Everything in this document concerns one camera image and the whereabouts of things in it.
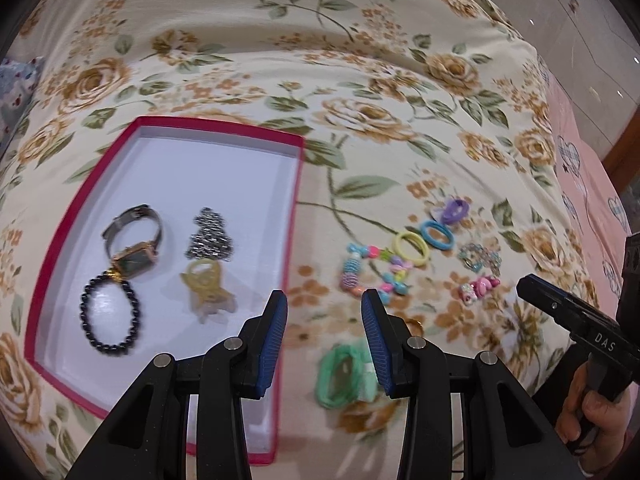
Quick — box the person's right hand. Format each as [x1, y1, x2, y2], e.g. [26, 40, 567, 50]
[555, 360, 640, 460]

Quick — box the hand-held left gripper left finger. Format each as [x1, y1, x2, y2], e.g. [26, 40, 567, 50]
[65, 290, 289, 480]

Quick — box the silver rhinestone chain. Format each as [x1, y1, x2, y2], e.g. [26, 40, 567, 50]
[186, 206, 235, 262]

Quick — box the floral cream blanket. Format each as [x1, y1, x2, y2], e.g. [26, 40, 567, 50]
[0, 0, 616, 480]

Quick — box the pink hair clip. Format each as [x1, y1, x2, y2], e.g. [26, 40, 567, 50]
[459, 275, 501, 307]

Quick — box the blue hair tie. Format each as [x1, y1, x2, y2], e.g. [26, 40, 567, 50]
[419, 220, 455, 252]

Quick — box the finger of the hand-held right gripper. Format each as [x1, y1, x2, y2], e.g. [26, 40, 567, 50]
[516, 274, 640, 402]

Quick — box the brown wooden furniture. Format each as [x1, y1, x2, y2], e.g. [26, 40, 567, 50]
[602, 110, 640, 191]

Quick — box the yellow hair tie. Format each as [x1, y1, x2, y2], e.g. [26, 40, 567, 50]
[394, 231, 431, 267]

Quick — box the gold square wristwatch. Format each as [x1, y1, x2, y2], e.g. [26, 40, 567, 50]
[102, 204, 165, 281]

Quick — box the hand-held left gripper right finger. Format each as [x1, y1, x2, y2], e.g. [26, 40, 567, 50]
[361, 288, 583, 480]

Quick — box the red shallow box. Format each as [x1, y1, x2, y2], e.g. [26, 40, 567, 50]
[24, 116, 306, 464]

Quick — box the clear pale bead bracelet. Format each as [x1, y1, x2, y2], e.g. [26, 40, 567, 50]
[457, 242, 502, 276]

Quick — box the purple hair tie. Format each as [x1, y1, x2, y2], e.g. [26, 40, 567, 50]
[437, 199, 473, 226]

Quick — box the colourful bead bracelet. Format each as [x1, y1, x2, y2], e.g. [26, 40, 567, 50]
[341, 242, 412, 306]

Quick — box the pink heart print sheet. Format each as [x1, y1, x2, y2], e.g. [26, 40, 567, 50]
[547, 67, 640, 321]

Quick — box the black bead bracelet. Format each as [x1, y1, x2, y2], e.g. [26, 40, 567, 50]
[80, 269, 146, 356]

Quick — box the yellow hair claw clip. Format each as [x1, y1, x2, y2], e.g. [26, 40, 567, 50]
[179, 257, 237, 325]

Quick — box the green hair tie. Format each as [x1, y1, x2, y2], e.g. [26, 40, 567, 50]
[315, 338, 383, 408]

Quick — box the blue bear print pillow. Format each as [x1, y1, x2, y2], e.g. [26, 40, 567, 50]
[0, 56, 46, 156]

